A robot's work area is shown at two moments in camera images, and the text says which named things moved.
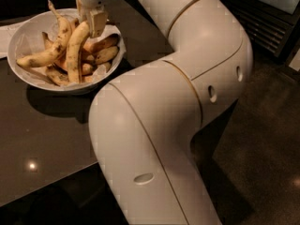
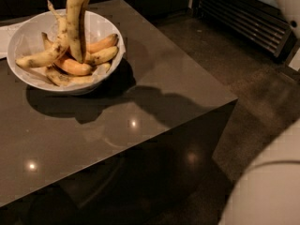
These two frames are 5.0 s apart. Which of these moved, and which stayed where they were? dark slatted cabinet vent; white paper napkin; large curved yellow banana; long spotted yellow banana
Moved: large curved yellow banana
Stayed: white paper napkin; dark slatted cabinet vent; long spotted yellow banana
